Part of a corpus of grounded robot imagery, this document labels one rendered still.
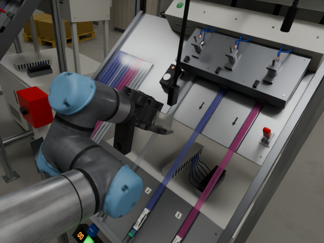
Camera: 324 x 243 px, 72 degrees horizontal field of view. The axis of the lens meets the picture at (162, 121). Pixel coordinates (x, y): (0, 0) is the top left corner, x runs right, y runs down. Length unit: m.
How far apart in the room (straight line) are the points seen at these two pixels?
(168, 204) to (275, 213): 1.35
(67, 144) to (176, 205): 0.35
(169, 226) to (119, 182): 0.33
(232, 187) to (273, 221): 0.87
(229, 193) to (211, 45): 0.60
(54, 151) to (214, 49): 0.51
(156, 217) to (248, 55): 0.51
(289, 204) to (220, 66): 1.54
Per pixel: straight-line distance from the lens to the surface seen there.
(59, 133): 0.44
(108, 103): 0.44
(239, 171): 1.12
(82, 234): 0.80
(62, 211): 0.32
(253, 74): 0.65
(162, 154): 1.09
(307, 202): 2.15
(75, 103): 0.40
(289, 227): 1.90
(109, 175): 0.36
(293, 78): 0.64
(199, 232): 0.63
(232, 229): 0.60
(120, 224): 0.71
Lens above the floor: 1.35
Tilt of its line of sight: 33 degrees down
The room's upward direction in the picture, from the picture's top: 8 degrees clockwise
